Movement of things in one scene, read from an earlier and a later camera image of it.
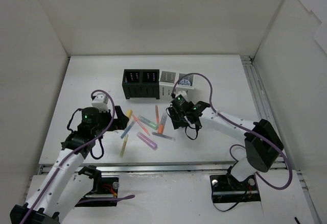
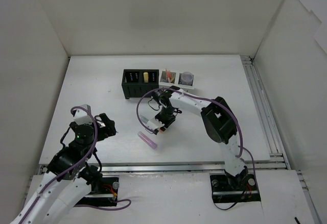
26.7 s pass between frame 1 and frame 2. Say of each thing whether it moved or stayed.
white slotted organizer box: stayed
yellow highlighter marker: moved
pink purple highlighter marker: stayed
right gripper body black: moved
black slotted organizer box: stayed
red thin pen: moved
